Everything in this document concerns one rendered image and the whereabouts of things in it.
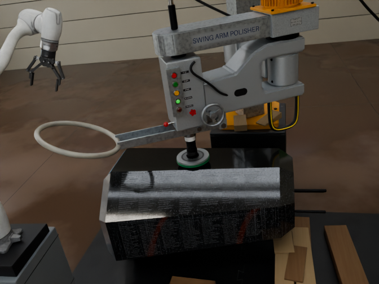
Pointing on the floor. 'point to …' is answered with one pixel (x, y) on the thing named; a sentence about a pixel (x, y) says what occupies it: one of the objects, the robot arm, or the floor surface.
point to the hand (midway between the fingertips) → (44, 85)
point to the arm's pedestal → (45, 265)
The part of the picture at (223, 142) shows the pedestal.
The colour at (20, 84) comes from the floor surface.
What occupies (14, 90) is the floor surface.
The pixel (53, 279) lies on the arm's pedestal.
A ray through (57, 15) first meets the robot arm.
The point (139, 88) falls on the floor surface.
